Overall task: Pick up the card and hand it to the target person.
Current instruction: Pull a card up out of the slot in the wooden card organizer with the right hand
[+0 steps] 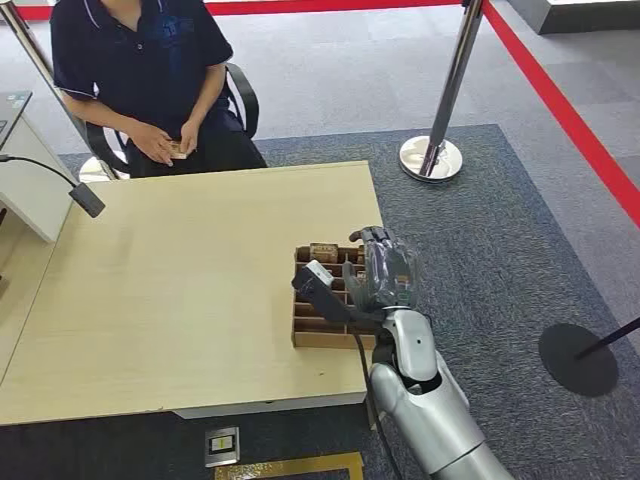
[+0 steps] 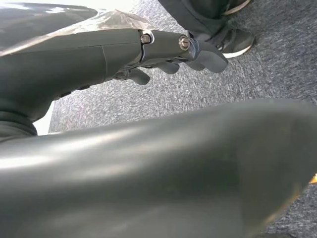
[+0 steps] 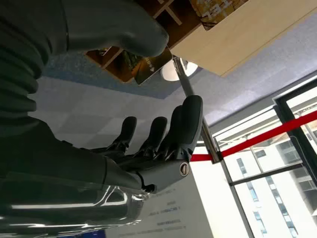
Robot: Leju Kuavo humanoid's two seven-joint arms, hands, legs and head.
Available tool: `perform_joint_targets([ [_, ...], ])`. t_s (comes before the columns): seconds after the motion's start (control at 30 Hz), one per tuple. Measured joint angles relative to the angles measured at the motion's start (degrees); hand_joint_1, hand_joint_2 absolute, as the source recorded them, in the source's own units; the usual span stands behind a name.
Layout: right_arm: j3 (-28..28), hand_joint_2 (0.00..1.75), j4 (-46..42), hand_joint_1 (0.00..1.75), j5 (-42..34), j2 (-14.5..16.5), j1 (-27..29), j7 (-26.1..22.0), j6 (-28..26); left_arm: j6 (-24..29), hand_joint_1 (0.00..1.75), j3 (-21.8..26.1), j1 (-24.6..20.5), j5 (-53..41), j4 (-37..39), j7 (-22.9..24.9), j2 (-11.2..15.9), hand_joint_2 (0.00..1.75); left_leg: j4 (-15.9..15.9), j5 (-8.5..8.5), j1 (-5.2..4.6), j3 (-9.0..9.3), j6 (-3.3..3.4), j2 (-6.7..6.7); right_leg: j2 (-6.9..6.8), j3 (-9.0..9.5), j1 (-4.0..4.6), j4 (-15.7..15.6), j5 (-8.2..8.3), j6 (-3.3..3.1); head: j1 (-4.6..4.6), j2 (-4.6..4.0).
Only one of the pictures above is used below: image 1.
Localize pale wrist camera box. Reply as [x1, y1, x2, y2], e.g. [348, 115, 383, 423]
[305, 259, 335, 287]

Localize black scanner head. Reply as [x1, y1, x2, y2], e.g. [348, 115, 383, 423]
[69, 182, 106, 219]

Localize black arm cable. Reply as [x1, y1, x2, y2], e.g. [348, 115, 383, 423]
[352, 331, 404, 480]

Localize black camera bracket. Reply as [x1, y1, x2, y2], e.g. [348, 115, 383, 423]
[291, 268, 386, 327]

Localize person's left hand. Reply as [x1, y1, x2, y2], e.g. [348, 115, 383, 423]
[179, 119, 201, 155]

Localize white counter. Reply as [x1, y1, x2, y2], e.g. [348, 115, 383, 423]
[0, 115, 76, 243]

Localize black office chair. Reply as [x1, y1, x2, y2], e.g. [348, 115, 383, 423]
[85, 62, 261, 179]

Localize silver floor socket plate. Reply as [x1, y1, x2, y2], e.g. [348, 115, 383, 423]
[205, 427, 241, 468]

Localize gold floor tape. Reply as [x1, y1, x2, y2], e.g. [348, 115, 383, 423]
[214, 452, 365, 480]

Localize black stanchion with round base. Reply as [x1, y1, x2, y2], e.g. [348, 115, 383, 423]
[539, 316, 640, 399]

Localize person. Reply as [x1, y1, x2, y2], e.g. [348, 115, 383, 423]
[50, 0, 269, 179]

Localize grey laptop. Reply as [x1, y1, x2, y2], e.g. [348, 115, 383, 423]
[0, 90, 33, 150]

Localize brown cardboard card organizer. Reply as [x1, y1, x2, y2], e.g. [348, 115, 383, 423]
[291, 243, 378, 350]

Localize person's right hand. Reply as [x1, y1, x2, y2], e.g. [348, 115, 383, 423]
[128, 119, 175, 166]

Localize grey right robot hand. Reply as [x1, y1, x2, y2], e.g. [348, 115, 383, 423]
[342, 226, 420, 313]

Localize dark blue carpet mat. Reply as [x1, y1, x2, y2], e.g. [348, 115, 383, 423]
[59, 123, 640, 480]

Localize thin black scanner cable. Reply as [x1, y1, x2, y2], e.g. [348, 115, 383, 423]
[0, 153, 78, 190]

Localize silver stanchion post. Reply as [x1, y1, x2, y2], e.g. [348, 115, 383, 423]
[398, 0, 485, 183]
[0, 0, 131, 183]

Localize grey platform base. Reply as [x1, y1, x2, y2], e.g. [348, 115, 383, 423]
[507, 0, 640, 36]

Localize red barrier belt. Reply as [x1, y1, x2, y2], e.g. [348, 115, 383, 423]
[14, 0, 463, 21]
[481, 0, 640, 230]

